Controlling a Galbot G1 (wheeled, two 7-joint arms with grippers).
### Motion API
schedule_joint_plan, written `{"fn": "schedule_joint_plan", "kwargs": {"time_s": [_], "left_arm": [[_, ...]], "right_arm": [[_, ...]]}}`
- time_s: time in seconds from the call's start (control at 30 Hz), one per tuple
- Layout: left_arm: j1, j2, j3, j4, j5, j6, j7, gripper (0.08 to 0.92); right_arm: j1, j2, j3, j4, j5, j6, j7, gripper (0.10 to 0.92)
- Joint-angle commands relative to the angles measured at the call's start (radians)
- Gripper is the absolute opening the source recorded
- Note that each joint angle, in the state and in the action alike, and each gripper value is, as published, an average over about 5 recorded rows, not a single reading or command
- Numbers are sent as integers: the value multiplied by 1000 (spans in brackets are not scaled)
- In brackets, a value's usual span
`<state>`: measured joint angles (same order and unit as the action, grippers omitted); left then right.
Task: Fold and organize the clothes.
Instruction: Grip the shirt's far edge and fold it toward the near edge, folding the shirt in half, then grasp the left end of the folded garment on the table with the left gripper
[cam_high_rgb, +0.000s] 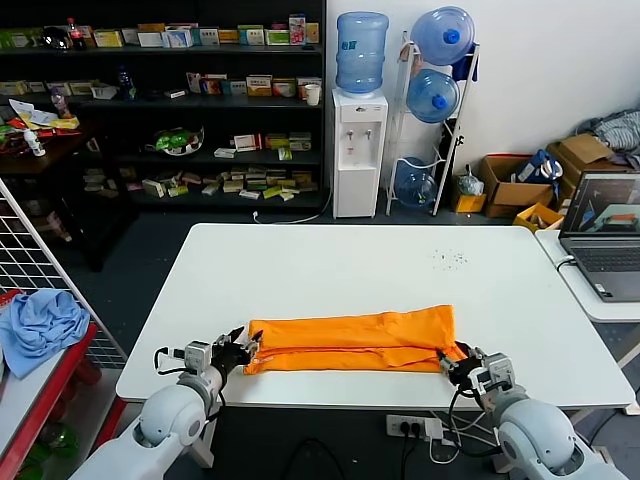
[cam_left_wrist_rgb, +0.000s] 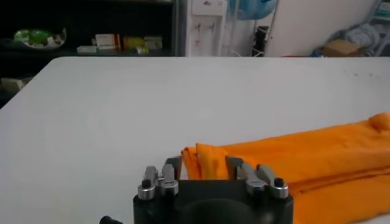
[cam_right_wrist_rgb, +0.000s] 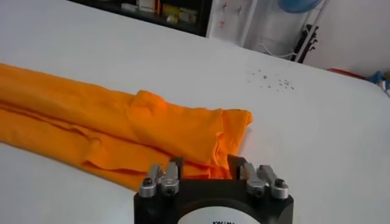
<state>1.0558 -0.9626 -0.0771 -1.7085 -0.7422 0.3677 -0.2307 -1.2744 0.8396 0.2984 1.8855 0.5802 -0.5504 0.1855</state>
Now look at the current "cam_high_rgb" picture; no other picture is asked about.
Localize white power strip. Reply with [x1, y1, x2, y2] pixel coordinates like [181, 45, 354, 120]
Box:
[385, 413, 444, 442]

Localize white floor cable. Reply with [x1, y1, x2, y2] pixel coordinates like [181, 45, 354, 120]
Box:
[252, 189, 334, 225]

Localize blue shopping bag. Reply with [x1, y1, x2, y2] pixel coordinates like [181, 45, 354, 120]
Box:
[514, 148, 565, 186]

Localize large white table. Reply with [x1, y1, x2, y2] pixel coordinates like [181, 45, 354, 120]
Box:
[115, 223, 636, 469]

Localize labelled blue water jug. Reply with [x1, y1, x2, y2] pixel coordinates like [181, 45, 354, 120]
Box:
[335, 12, 390, 97]

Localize small white bottle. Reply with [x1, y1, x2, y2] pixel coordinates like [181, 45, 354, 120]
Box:
[23, 128, 47, 157]

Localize yellow open bin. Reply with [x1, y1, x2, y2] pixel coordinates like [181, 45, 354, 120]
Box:
[513, 202, 566, 232]

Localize shiny black helmet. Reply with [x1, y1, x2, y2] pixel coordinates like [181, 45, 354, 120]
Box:
[40, 25, 71, 51]

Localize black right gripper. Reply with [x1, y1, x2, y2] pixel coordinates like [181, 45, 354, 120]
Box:
[435, 340, 487, 389]

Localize white metal jug rack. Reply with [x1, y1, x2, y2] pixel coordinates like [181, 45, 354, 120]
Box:
[384, 30, 481, 217]

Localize black shelf unit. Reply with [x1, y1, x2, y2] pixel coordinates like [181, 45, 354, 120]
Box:
[0, 0, 329, 211]

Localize large brown cardboard box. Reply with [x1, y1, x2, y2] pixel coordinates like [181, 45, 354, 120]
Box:
[545, 133, 640, 201]

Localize white wire grid panel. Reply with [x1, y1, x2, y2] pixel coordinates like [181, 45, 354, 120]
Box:
[0, 177, 129, 371]

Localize green plastic bottle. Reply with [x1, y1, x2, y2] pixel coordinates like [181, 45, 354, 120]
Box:
[39, 422, 80, 459]

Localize orange t-shirt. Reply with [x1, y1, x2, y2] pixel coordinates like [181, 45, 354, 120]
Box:
[243, 303, 459, 376]

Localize red white medicine box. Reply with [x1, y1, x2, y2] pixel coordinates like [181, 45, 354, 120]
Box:
[186, 72, 229, 96]

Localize dark wooden table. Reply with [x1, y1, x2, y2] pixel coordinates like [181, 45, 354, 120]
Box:
[0, 117, 141, 274]

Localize white orange medicine box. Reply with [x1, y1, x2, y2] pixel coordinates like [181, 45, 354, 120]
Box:
[296, 77, 323, 100]

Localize striped grey clothes pile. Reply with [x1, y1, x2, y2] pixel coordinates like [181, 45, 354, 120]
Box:
[574, 108, 640, 169]

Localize paper and snack pile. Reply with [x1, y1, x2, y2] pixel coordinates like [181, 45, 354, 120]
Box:
[0, 98, 81, 156]

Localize black metal stand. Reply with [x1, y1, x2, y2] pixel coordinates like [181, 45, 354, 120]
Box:
[438, 117, 465, 176]

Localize tall pink white box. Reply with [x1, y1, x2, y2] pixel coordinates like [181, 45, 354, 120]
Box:
[288, 14, 307, 47]

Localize red framed cart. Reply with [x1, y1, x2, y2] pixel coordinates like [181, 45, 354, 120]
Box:
[0, 289, 129, 480]

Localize white yellow medicine box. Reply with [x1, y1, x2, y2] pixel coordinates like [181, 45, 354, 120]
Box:
[245, 74, 274, 97]

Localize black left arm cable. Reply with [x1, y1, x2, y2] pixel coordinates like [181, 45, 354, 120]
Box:
[152, 347, 187, 376]

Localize blue white medicine box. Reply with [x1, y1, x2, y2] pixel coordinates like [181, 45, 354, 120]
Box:
[160, 28, 194, 50]

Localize crumpled light blue cloth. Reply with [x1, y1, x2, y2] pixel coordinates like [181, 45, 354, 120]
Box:
[0, 288, 91, 380]

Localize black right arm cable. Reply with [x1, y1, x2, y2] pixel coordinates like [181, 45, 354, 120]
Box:
[446, 387, 484, 436]

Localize clear plastic bag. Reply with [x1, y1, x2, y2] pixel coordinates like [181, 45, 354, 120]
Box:
[457, 164, 485, 197]

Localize cola bottle red cap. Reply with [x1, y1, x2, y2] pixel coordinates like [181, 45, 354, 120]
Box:
[66, 17, 89, 51]

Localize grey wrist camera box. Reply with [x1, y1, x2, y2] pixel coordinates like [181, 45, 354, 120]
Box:
[478, 352, 514, 391]
[183, 341, 214, 371]

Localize blue drink bottle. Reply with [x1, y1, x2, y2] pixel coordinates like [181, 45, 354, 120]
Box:
[117, 64, 137, 101]

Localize small white side table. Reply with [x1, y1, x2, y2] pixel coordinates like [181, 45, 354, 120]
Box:
[534, 228, 640, 324]

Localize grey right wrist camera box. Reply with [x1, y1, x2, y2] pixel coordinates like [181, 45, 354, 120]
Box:
[478, 352, 514, 391]

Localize white water dispenser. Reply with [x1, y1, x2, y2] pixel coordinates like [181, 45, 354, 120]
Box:
[332, 88, 390, 220]

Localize dark blue hanging cloth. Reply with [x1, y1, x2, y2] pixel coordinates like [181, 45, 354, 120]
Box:
[452, 44, 481, 84]

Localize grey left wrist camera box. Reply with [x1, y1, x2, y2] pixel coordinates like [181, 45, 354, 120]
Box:
[183, 341, 214, 371]

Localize yellow green medicine box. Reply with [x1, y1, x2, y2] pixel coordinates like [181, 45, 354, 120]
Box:
[93, 29, 125, 49]

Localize glass bowl green packets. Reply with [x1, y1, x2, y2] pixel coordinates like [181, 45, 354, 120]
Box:
[144, 124, 206, 158]

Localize grey open laptop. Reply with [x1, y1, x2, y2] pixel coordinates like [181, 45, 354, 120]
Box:
[558, 170, 640, 304]

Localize purple drink bottle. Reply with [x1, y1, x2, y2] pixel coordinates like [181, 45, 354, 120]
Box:
[48, 87, 71, 120]

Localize red trimmed cardboard box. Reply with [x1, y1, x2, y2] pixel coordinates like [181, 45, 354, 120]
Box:
[479, 153, 556, 220]

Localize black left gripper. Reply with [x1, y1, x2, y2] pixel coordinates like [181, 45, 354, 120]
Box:
[211, 325, 265, 374]

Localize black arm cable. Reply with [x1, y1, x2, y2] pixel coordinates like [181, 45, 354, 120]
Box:
[152, 347, 187, 376]
[446, 387, 484, 436]

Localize white teal medicine box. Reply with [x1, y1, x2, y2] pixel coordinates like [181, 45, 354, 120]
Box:
[237, 25, 266, 47]

